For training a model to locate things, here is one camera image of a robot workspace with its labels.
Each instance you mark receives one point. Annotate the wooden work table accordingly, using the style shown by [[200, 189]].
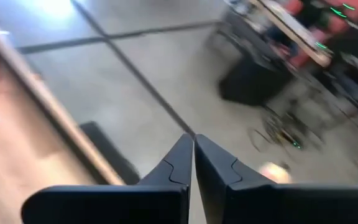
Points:
[[110, 152]]

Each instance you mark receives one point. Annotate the wooden desk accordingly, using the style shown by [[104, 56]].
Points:
[[291, 26]]

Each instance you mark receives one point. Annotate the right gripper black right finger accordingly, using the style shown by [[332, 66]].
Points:
[[244, 202]]

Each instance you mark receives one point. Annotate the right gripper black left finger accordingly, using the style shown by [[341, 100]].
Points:
[[154, 199]]

